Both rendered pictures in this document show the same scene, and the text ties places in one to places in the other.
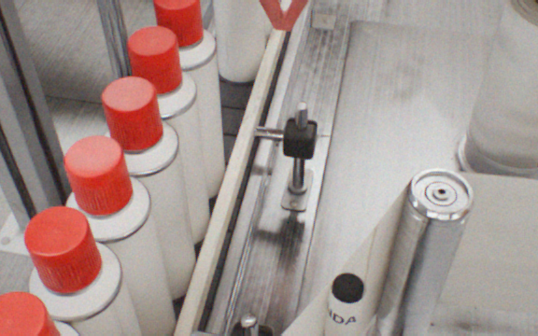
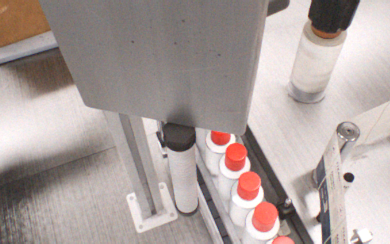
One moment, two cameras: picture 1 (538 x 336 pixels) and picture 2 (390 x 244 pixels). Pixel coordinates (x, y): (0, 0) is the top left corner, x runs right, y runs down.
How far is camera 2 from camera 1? 0.40 m
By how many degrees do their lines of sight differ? 20
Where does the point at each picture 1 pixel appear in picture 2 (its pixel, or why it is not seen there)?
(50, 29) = (63, 119)
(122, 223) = (260, 196)
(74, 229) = (271, 209)
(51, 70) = (84, 139)
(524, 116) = (321, 74)
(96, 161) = (253, 182)
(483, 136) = (304, 86)
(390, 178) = (274, 116)
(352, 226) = (275, 144)
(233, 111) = not seen: hidden behind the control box
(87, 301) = (275, 228)
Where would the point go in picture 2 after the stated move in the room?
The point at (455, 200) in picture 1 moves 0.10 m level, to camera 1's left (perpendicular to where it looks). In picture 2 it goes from (353, 131) to (307, 161)
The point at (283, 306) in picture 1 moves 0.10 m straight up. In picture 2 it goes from (265, 186) to (271, 165)
